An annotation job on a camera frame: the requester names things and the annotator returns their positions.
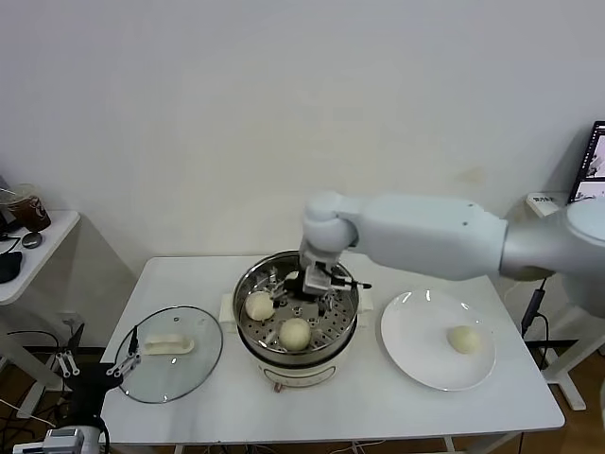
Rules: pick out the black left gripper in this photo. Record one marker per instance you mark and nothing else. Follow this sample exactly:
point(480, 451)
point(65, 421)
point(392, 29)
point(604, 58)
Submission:
point(90, 383)

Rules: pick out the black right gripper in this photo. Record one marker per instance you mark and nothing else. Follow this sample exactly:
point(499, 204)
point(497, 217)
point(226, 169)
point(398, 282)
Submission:
point(295, 286)

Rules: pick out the white steamed baozi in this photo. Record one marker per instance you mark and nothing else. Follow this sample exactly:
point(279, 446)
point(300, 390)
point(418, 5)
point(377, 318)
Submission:
point(259, 306)
point(294, 335)
point(464, 339)

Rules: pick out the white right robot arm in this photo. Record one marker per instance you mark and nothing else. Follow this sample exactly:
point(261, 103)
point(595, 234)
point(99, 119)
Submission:
point(425, 236)

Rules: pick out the stainless steel steamer basket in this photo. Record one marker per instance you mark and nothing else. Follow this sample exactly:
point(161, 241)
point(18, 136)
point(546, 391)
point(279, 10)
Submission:
point(340, 326)

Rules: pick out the cream electric cooker base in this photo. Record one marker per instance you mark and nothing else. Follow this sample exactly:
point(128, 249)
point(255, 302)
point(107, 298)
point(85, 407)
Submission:
point(302, 373)

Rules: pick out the white round plate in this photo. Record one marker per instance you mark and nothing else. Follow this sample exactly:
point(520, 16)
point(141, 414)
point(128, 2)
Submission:
point(416, 331)

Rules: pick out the small round grey tin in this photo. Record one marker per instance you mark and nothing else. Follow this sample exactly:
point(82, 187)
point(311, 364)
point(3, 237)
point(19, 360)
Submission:
point(33, 240)

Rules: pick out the plastic cup of iced coffee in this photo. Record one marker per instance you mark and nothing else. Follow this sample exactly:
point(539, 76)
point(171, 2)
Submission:
point(30, 213)

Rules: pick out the laptop with dark purple screen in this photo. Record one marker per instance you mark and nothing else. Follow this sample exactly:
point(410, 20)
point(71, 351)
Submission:
point(4, 220)

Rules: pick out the clear drinking straw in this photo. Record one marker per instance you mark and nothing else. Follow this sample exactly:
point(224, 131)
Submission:
point(9, 191)

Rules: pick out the white side desk with label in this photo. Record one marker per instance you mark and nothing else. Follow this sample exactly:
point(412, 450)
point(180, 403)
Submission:
point(565, 383)

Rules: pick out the open black laptop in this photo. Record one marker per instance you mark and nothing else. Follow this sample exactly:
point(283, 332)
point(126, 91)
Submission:
point(593, 161)

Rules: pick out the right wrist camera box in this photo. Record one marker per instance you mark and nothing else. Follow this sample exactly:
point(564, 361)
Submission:
point(316, 279)

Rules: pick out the white wall power socket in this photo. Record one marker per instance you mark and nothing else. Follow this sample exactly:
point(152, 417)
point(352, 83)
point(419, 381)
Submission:
point(71, 318)

